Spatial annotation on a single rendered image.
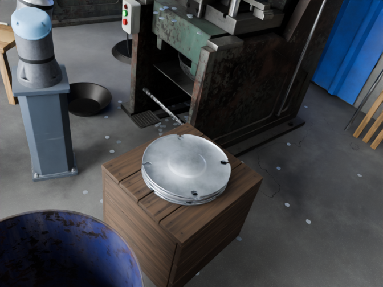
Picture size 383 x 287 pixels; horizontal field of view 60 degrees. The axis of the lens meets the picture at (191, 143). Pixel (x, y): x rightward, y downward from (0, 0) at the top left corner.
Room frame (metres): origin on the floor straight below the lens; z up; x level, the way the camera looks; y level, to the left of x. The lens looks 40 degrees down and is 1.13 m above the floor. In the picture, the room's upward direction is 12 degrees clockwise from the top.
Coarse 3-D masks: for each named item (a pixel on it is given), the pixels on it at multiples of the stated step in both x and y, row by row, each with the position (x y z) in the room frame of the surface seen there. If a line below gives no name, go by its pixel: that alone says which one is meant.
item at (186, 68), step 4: (180, 52) 1.55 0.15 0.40; (180, 56) 1.54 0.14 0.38; (184, 56) 1.59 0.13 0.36; (180, 60) 1.46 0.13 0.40; (184, 60) 1.57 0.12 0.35; (188, 60) 1.60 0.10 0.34; (180, 64) 1.48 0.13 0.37; (184, 64) 1.41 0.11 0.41; (188, 64) 1.58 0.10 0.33; (184, 68) 1.43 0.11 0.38; (188, 68) 1.40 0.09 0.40; (188, 72) 1.41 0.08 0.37; (192, 76) 1.40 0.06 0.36
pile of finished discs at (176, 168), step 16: (160, 144) 0.85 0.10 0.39; (176, 144) 0.86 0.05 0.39; (192, 144) 0.88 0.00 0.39; (208, 144) 0.90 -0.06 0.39; (144, 160) 0.76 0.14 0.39; (160, 160) 0.77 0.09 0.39; (176, 160) 0.78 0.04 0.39; (192, 160) 0.79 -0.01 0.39; (208, 160) 0.82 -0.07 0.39; (224, 160) 0.83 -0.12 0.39; (144, 176) 0.71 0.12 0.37; (160, 176) 0.70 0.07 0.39; (176, 176) 0.71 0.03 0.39; (192, 176) 0.73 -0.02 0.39; (208, 176) 0.74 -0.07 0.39; (224, 176) 0.76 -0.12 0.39; (160, 192) 0.65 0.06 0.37; (176, 192) 0.65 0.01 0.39; (192, 192) 0.67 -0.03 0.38; (208, 192) 0.67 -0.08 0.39
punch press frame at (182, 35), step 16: (160, 0) 1.50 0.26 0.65; (272, 0) 1.57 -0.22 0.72; (288, 0) 1.53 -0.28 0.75; (160, 16) 1.45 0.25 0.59; (176, 16) 1.38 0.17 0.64; (192, 16) 1.39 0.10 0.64; (288, 16) 1.60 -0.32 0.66; (160, 32) 1.44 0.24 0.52; (176, 32) 1.37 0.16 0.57; (192, 32) 1.30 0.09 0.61; (208, 32) 1.25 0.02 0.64; (224, 32) 1.28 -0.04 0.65; (256, 32) 1.42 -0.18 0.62; (160, 48) 1.44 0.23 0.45; (176, 48) 1.36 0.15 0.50; (192, 48) 1.29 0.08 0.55; (192, 64) 1.28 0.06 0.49
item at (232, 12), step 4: (232, 0) 1.31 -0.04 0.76; (236, 0) 1.30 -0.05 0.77; (240, 0) 1.31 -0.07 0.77; (232, 4) 1.31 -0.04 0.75; (236, 4) 1.30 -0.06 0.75; (232, 8) 1.30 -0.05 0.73; (236, 8) 1.31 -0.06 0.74; (228, 12) 1.32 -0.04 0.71; (232, 12) 1.30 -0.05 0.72; (236, 12) 1.31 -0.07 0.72; (232, 16) 1.30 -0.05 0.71
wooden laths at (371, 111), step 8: (376, 80) 1.81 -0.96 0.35; (368, 96) 1.79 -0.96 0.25; (360, 104) 1.80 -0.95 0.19; (376, 104) 1.75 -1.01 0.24; (368, 112) 1.75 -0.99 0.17; (352, 120) 1.78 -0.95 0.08; (368, 120) 1.73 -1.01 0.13; (376, 120) 1.71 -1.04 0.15; (360, 128) 1.73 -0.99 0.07; (376, 128) 1.69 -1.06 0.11; (368, 136) 1.69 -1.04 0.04; (376, 144) 1.64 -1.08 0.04
